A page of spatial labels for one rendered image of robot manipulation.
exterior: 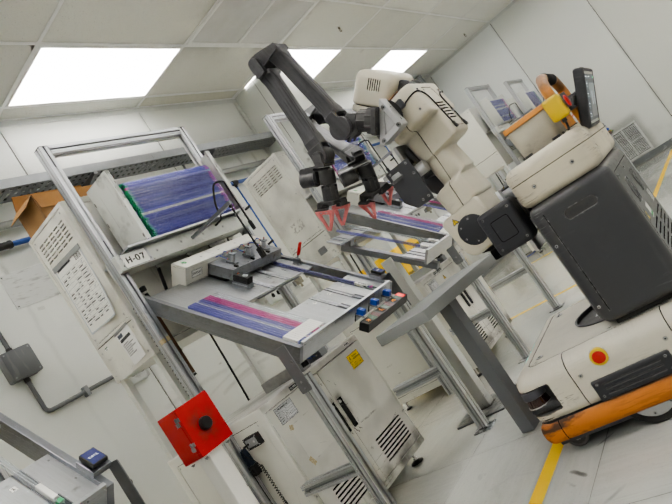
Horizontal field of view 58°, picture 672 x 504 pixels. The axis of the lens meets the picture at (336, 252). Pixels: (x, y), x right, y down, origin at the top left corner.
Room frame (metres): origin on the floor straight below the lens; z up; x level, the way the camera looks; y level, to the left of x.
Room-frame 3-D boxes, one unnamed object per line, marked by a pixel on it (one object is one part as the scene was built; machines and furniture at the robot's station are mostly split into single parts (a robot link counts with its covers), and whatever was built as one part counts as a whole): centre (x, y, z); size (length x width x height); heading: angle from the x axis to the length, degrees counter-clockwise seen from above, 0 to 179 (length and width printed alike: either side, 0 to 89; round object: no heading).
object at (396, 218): (3.73, -0.38, 0.65); 1.01 x 0.73 x 1.29; 55
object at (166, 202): (2.61, 0.46, 1.52); 0.51 x 0.13 x 0.27; 145
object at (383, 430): (2.63, 0.60, 0.31); 0.70 x 0.65 x 0.62; 145
